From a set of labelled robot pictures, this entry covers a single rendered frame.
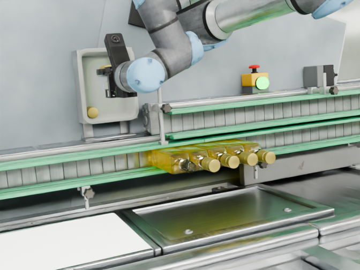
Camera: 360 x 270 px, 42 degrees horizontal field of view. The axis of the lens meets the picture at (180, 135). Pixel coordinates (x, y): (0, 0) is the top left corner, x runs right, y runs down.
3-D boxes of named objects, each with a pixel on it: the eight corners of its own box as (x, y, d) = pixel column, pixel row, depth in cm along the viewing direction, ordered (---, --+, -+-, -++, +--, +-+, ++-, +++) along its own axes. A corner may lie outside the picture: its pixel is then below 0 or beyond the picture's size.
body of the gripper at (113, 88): (104, 97, 125) (115, 98, 114) (100, 65, 123) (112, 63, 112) (131, 95, 127) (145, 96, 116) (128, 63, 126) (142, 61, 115)
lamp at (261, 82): (255, 89, 163) (260, 90, 160) (254, 76, 162) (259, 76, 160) (266, 89, 165) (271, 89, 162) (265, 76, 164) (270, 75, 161)
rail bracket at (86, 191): (74, 203, 136) (84, 215, 124) (72, 181, 135) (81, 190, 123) (88, 201, 138) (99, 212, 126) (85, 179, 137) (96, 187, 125)
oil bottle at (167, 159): (148, 164, 144) (175, 176, 124) (146, 146, 143) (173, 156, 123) (165, 161, 146) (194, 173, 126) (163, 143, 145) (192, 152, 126)
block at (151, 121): (142, 134, 149) (149, 136, 143) (139, 104, 148) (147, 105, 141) (152, 133, 150) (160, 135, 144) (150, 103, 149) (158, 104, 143)
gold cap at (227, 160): (220, 167, 127) (229, 170, 123) (219, 154, 126) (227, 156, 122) (232, 165, 128) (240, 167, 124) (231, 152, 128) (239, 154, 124)
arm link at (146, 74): (175, 81, 103) (143, 100, 100) (158, 81, 113) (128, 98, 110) (159, 49, 101) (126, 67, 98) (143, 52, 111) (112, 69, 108)
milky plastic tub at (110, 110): (78, 122, 147) (84, 125, 139) (71, 51, 144) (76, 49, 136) (131, 117, 153) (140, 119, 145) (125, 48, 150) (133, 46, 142)
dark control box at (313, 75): (302, 87, 180) (317, 87, 172) (302, 66, 179) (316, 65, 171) (320, 85, 183) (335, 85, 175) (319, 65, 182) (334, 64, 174)
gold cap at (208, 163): (201, 170, 124) (209, 173, 120) (200, 157, 124) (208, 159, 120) (213, 169, 126) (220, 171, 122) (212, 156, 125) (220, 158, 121)
